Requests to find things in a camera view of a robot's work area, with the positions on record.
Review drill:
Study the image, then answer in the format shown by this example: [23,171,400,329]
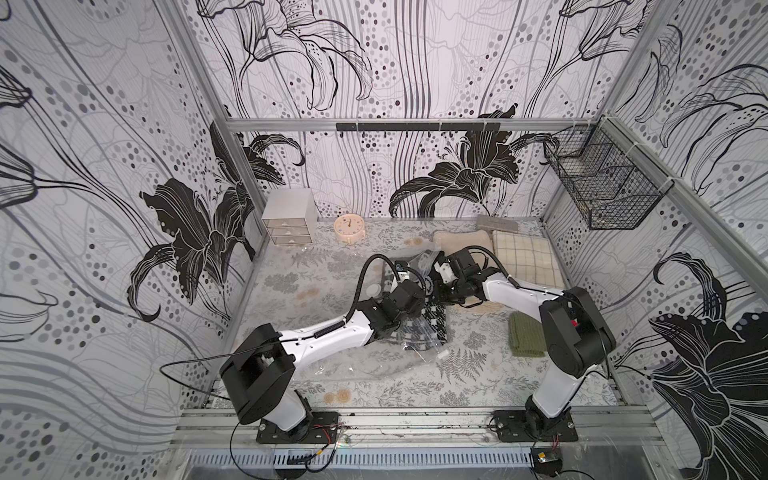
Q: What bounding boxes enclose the beige fluffy scarf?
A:
[433,230,503,315]

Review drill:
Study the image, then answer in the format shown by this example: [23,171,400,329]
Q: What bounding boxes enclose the black wall rail strip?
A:
[335,121,501,132]

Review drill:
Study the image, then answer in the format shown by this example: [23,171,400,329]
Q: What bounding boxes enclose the grey flat sponge block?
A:
[476,215,520,233]

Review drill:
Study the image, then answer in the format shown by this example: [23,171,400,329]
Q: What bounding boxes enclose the white mini drawer unit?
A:
[261,188,318,246]

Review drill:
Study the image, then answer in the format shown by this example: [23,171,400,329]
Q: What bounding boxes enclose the cream checked cloth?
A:
[492,231,565,289]

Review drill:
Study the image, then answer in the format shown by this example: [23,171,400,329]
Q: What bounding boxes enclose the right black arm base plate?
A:
[488,408,579,444]

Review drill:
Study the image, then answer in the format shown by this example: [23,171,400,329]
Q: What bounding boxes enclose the white cable duct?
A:
[188,448,531,470]

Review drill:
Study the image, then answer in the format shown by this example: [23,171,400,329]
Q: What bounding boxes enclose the clear plastic vacuum bag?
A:
[295,247,450,378]

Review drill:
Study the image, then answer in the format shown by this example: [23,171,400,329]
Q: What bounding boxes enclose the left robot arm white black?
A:
[220,280,425,438]

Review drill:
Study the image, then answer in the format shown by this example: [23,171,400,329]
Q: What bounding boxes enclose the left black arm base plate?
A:
[256,411,340,445]

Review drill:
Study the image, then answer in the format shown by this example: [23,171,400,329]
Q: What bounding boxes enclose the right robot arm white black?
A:
[430,245,616,421]

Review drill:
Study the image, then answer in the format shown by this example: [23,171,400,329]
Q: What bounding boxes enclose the peach round alarm clock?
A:
[333,213,366,245]

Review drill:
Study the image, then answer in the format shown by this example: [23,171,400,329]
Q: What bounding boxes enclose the green knitted cloth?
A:
[508,312,547,358]

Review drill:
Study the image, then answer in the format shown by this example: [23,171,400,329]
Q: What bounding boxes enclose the black wire wall basket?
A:
[543,119,674,231]

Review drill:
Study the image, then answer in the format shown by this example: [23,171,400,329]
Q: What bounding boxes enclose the black white patterned scarf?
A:
[389,249,451,352]

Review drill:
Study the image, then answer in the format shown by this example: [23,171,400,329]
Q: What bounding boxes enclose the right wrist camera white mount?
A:
[433,261,456,284]

